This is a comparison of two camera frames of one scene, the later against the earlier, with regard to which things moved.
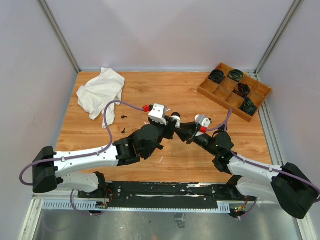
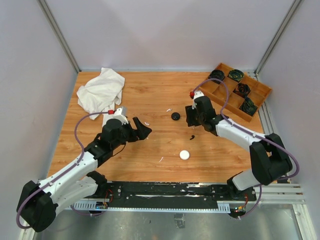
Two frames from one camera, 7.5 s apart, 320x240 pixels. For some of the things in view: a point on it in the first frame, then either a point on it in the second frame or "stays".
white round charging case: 176,115 to 184,155
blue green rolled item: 248,106 stays
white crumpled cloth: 94,95 stays
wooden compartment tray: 234,89 stays
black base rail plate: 223,192 stays
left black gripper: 169,128 to 141,133
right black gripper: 186,131 to 190,111
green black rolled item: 236,74 stays
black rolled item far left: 217,76 stays
